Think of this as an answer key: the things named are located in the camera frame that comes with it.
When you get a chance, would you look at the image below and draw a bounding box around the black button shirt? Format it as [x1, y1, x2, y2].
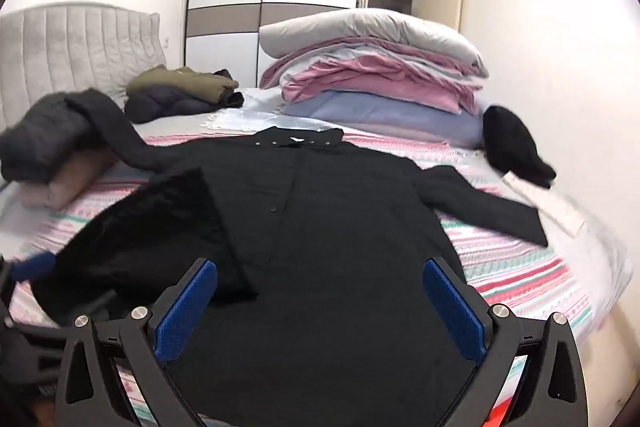
[30, 127, 551, 427]

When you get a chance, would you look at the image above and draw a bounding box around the bed with white sheet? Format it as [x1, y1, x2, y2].
[0, 87, 633, 427]

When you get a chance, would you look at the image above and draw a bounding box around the pink folded garment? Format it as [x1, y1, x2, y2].
[20, 149, 119, 210]

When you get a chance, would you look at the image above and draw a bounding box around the white folded cloth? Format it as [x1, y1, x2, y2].
[501, 172, 587, 238]

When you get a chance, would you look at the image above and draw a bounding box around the dark navy jacket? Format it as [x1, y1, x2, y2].
[123, 69, 246, 126]

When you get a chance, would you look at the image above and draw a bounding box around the black bundled garment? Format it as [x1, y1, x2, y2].
[482, 105, 557, 189]

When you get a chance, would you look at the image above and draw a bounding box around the white lace-edged cloth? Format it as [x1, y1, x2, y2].
[135, 88, 346, 138]

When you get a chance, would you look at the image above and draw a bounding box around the grey padded headboard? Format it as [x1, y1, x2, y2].
[0, 2, 168, 132]

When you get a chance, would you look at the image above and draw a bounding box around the grey folded duvet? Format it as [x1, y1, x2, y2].
[258, 8, 490, 80]

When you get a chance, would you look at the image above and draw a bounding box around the dark grey folded garment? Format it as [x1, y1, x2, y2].
[0, 88, 171, 185]

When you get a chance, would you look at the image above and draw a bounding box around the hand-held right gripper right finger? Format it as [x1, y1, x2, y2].
[422, 256, 590, 427]

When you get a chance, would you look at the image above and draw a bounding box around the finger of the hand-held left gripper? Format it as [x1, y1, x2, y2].
[0, 251, 57, 286]

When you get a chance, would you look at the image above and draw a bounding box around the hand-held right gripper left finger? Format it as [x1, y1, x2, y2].
[54, 257, 218, 427]

